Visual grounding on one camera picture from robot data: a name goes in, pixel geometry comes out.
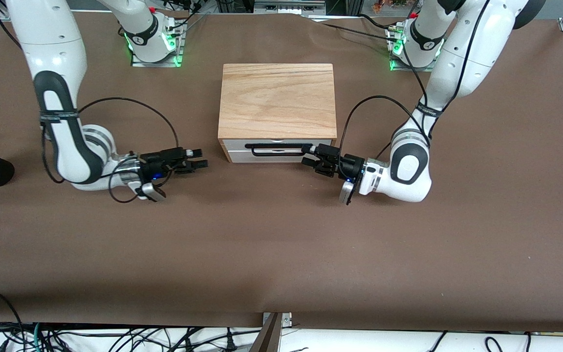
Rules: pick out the brown table cover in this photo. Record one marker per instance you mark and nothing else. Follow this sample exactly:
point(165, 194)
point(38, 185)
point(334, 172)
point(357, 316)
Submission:
point(281, 234)

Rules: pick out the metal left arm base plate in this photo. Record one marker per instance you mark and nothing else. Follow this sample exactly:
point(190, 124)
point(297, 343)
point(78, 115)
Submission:
point(399, 67)

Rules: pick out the wooden drawer cabinet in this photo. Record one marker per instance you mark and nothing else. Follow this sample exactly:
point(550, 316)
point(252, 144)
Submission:
point(276, 98)

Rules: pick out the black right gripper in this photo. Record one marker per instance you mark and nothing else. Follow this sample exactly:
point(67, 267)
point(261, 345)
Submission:
point(155, 162)

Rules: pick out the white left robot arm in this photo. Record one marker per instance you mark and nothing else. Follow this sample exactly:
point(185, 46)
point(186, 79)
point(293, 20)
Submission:
point(472, 49)

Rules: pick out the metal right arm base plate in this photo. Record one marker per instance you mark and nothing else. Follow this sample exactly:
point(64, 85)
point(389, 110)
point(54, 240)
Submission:
point(157, 63)

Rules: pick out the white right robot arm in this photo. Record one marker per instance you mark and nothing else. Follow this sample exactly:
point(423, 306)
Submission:
point(52, 49)

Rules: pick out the metal table edge bracket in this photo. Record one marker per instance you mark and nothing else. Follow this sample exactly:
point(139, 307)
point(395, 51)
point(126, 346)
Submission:
point(271, 337)

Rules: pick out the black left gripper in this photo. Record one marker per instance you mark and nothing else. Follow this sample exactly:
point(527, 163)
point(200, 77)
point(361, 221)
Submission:
point(349, 166)

